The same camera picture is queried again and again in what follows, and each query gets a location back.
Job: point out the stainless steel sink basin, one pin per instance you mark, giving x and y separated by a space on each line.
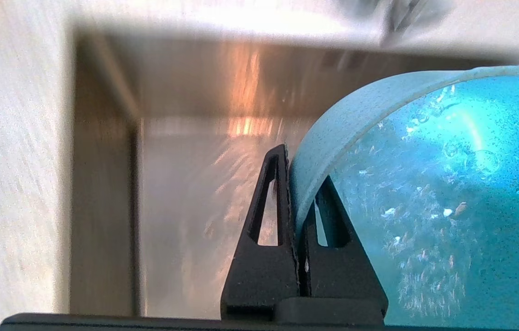
186 138

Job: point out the teal bowl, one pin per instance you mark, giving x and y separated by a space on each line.
425 207

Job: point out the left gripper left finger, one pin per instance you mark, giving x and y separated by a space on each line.
259 276

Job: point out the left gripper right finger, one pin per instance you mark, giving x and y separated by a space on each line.
337 276

